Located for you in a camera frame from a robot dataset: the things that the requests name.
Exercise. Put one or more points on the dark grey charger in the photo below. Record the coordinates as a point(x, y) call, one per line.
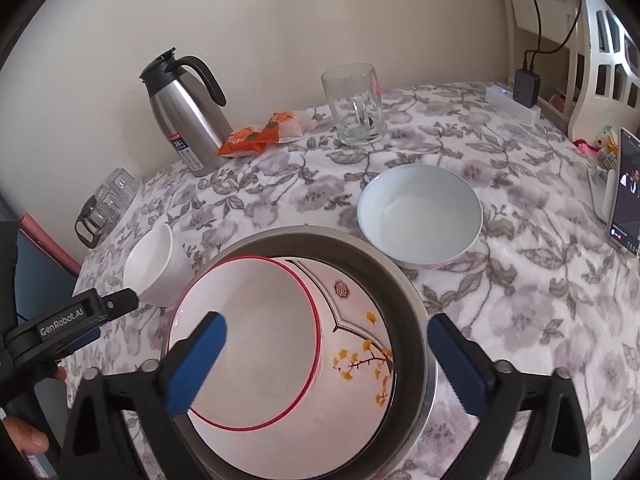
point(527, 87)

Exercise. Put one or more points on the white square bowl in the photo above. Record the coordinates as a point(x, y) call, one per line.
point(155, 265)

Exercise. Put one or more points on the blue cabinet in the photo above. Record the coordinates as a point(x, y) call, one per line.
point(45, 290)

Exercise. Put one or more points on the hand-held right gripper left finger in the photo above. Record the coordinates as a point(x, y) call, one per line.
point(197, 365)

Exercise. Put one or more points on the person's left hand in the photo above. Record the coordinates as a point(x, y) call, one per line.
point(25, 440)

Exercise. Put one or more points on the yellow flower patterned plate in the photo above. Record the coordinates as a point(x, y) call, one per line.
point(360, 320)

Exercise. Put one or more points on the red rim strawberry bowl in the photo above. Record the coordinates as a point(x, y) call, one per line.
point(260, 320)

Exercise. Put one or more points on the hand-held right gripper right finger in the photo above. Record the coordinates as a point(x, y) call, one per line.
point(457, 365)

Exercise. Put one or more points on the clear glass mug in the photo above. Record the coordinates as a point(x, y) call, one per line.
point(352, 105)

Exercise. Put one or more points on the clear drinking glass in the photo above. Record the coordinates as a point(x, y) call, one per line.
point(107, 200)
point(122, 185)

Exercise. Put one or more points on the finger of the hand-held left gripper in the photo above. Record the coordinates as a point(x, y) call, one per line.
point(82, 342)
point(120, 302)

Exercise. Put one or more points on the orange snack packet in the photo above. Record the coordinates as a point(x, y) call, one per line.
point(285, 127)
point(240, 142)

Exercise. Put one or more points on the white phone stand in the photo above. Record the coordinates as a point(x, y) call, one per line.
point(600, 195)

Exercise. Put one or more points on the small plush toy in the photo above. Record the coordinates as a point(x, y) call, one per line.
point(607, 145)

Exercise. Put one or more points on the stainless steel thermos jug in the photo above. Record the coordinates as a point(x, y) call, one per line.
point(180, 115)

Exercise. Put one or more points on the smartphone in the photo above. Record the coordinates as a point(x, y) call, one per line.
point(627, 195)

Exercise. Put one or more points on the light blue bowl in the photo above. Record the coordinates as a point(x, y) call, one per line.
point(420, 215)

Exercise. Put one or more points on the white power strip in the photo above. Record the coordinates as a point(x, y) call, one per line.
point(505, 100)

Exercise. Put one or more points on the grey floral tablecloth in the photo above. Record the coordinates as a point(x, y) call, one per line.
point(525, 285)

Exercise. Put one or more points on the large stainless steel basin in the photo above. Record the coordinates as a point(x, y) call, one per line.
point(400, 280)

